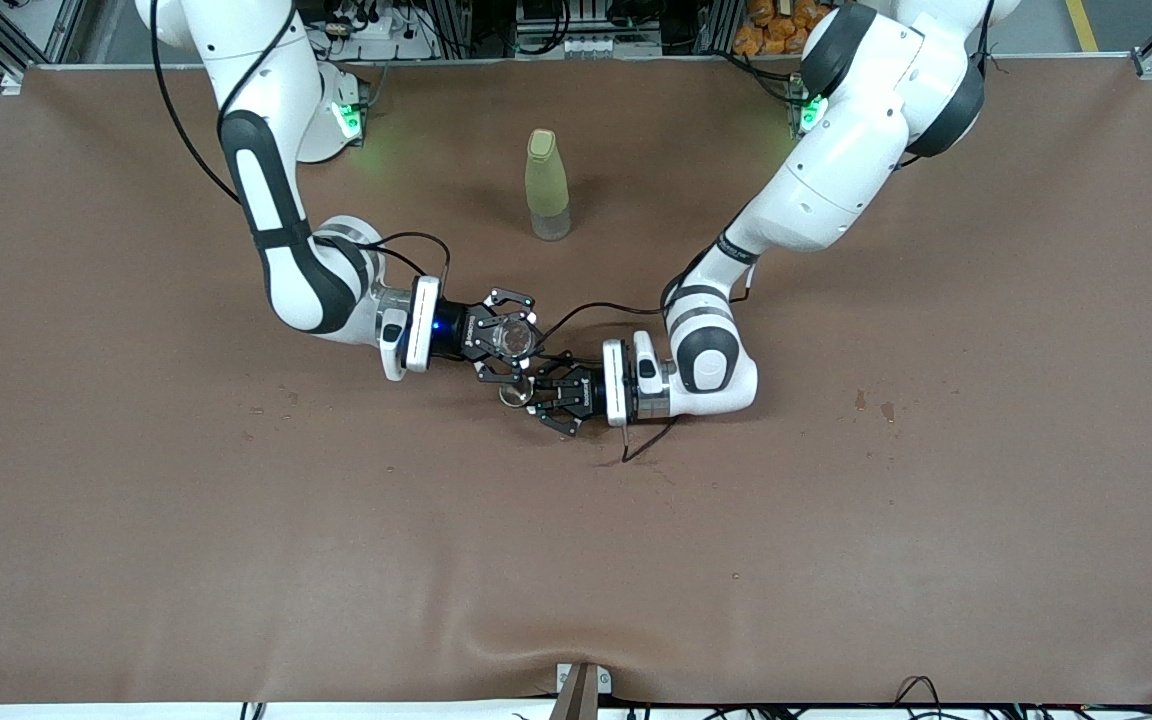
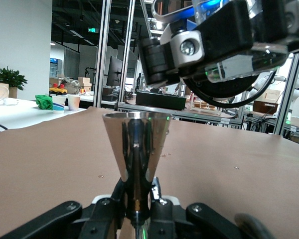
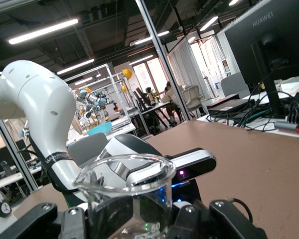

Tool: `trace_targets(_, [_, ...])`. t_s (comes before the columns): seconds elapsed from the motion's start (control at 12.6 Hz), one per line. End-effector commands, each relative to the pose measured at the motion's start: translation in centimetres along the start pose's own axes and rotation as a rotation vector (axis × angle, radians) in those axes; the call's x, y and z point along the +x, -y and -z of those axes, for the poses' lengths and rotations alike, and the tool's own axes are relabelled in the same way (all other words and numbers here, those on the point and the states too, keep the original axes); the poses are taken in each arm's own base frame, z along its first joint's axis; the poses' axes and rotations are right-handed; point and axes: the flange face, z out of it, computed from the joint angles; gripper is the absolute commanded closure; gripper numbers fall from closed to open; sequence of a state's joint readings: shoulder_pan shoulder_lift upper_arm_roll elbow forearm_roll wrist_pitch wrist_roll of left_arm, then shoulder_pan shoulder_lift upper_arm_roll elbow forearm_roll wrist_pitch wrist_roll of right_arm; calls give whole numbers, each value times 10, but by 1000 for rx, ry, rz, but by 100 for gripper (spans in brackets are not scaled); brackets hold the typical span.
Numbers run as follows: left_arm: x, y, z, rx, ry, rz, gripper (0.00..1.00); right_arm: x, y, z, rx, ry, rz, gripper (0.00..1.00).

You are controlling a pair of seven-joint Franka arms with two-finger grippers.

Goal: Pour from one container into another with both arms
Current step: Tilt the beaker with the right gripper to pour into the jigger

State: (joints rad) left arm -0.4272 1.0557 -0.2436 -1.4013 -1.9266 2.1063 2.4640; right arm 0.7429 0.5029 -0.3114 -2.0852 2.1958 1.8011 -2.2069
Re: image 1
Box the clear glass beaker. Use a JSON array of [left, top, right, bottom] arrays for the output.
[[491, 312, 540, 361]]

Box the green frosted bottle shaker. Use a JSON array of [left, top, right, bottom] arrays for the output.
[[525, 128, 572, 242]]

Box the brown table mat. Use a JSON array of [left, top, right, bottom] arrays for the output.
[[0, 55, 1152, 706]]

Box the white power strip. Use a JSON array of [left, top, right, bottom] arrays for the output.
[[311, 5, 437, 61]]

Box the orange packets pile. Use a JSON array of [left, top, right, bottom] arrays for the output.
[[733, 0, 817, 56]]

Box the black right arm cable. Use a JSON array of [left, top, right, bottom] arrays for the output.
[[149, 0, 453, 293]]

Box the metal table edge bracket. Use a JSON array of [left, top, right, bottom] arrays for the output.
[[556, 662, 613, 720]]

